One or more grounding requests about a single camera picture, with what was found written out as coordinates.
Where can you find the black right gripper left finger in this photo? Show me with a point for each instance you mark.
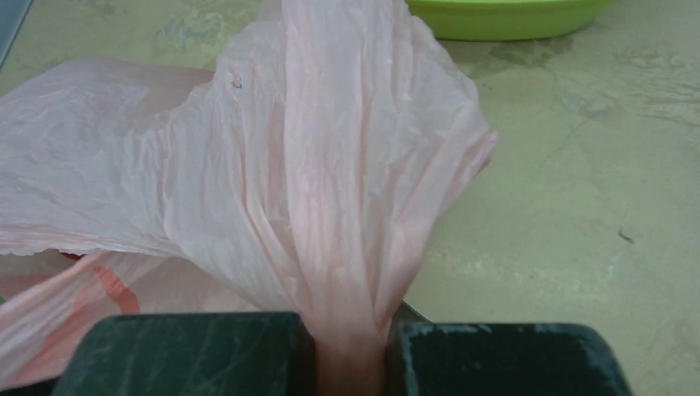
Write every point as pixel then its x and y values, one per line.
pixel 193 354

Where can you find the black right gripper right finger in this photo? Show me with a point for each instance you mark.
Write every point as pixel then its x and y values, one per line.
pixel 425 358

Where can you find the pink plastic bag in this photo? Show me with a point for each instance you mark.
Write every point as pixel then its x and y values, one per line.
pixel 305 173

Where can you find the green plastic tray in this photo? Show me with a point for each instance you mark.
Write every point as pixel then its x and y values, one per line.
pixel 483 20

